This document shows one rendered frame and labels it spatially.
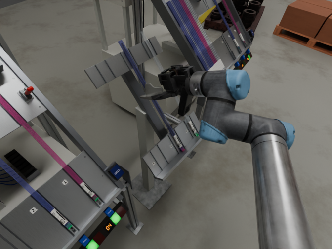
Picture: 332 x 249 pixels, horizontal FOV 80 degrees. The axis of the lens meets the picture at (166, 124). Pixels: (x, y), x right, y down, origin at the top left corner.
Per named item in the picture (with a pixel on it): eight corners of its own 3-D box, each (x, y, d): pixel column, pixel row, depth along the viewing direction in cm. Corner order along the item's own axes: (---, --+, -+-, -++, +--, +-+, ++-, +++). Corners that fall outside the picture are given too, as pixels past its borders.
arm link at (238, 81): (234, 98, 46) (242, 62, 46) (196, 95, 54) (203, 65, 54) (247, 106, 51) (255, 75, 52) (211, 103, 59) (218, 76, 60)
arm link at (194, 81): (217, 89, 60) (202, 103, 56) (204, 89, 64) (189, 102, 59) (212, 66, 57) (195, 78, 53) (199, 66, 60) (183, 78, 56)
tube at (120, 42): (182, 149, 88) (184, 149, 87) (180, 151, 87) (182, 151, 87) (120, 40, 73) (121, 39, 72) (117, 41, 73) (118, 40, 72)
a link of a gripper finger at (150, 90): (135, 84, 68) (160, 77, 66) (141, 100, 71) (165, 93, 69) (132, 88, 66) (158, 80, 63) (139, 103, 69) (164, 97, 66)
